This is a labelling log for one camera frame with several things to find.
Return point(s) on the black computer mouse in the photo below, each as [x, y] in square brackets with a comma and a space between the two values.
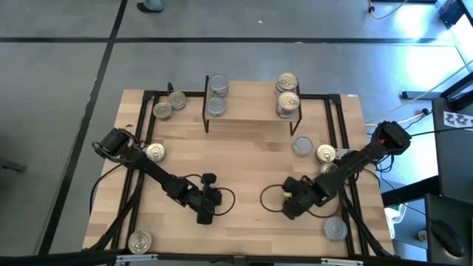
[447, 238]

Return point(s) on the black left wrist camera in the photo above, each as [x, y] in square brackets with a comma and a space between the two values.
[209, 179]

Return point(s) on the wooden shelf black metal frame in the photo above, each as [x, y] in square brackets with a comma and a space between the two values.
[251, 103]

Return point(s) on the grey metal bracket plate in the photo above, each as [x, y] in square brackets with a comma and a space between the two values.
[347, 152]

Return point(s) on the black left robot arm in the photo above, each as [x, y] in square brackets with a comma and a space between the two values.
[155, 171]

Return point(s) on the black floor stand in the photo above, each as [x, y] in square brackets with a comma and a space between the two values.
[421, 96]

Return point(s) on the person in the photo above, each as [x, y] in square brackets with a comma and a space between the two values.
[151, 5]

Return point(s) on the grey chair leg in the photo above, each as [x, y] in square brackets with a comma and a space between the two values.
[13, 165]

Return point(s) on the silver corner bracket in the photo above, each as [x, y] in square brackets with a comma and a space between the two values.
[129, 260]
[341, 262]

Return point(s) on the black desk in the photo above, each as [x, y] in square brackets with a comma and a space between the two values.
[454, 166]

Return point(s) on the light tuna can green label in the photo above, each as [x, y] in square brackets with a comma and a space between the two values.
[216, 106]
[335, 228]
[303, 146]
[218, 84]

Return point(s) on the printed marker sheet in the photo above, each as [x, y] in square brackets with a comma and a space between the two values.
[458, 120]

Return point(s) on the gold lid seafood can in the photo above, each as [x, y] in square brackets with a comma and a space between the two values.
[139, 242]

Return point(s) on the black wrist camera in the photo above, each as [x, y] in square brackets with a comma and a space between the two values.
[209, 179]
[292, 183]

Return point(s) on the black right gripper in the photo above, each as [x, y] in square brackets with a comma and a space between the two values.
[305, 196]

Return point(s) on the pink salmon can blue label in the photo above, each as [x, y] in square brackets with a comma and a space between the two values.
[287, 81]
[286, 114]
[327, 168]
[325, 153]
[288, 101]

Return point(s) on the black metal table frame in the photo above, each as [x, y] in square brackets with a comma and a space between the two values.
[314, 97]

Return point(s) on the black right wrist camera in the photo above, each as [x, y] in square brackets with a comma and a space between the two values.
[292, 183]

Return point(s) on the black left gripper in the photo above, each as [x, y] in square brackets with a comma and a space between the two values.
[203, 199]

